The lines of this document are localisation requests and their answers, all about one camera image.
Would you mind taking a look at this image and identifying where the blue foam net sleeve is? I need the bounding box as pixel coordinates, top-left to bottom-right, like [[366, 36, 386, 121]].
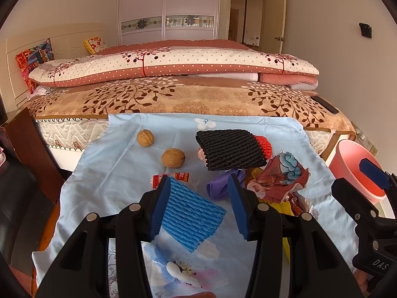
[[162, 178, 226, 252]]

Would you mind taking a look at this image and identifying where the black foam net sleeve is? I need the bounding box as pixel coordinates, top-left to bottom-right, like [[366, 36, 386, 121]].
[[195, 129, 269, 171]]

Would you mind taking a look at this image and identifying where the cream bedroom door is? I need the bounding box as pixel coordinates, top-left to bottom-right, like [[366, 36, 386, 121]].
[[260, 0, 287, 54]]

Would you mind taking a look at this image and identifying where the person's right hand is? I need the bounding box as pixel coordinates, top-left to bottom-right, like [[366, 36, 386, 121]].
[[353, 269, 368, 293]]

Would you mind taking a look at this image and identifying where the pink plastic basin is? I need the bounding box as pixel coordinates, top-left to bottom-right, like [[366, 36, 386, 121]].
[[329, 140, 386, 205]]

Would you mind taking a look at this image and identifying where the crumpled colourful wrapper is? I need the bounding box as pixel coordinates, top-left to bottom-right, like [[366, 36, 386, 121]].
[[246, 151, 310, 216]]

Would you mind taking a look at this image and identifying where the purple plastic wrapper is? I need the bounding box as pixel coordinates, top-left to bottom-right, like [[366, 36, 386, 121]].
[[206, 170, 246, 201]]

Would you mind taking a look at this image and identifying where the red white snack wrapper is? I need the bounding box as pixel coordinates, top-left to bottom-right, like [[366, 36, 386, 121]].
[[151, 172, 190, 190]]

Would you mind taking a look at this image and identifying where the near walnut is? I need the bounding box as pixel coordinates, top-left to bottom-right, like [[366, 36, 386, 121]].
[[161, 148, 186, 169]]

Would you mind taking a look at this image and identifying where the walnut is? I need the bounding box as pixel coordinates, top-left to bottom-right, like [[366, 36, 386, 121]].
[[161, 148, 186, 169], [137, 129, 155, 147]]

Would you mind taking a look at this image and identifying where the light blue floral cloth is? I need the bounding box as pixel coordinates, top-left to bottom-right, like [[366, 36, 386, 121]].
[[32, 114, 358, 297]]

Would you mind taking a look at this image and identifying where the red foam net sleeve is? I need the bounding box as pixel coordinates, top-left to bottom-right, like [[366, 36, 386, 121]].
[[255, 135, 272, 159]]

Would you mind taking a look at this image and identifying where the far walnut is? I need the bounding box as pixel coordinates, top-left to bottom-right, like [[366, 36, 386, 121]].
[[137, 129, 155, 147]]

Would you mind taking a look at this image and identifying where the black smartphone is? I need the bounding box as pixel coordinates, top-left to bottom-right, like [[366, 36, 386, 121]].
[[311, 96, 339, 115]]

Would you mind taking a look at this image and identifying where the white quilted mattress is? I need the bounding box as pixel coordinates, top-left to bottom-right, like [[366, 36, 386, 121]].
[[35, 118, 108, 151]]

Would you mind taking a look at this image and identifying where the folded pink blanket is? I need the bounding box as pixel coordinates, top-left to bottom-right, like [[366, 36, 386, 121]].
[[258, 73, 318, 86]]

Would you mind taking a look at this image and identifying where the brown leaf-pattern bed blanket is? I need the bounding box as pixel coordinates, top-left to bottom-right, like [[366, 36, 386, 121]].
[[25, 76, 355, 135]]

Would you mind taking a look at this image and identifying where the brown wooden nightstand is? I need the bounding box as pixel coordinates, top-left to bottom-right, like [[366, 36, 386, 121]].
[[1, 108, 65, 204]]

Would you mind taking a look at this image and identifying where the yellow red cushion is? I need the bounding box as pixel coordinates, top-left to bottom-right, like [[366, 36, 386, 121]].
[[83, 36, 107, 55]]

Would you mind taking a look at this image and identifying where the cream bed headboard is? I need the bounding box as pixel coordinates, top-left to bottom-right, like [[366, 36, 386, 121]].
[[1, 22, 107, 112]]

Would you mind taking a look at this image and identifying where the colourful patterned pillow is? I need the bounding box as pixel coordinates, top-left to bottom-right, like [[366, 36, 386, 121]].
[[15, 38, 55, 94]]

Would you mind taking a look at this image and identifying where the white sliding wardrobe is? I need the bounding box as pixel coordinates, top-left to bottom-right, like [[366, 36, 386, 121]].
[[118, 0, 219, 44]]

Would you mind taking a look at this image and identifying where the wall socket strip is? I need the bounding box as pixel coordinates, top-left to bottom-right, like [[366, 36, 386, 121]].
[[352, 123, 378, 156]]

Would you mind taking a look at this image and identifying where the black wall bracket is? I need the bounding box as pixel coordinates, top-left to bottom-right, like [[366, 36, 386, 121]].
[[359, 23, 372, 38]]

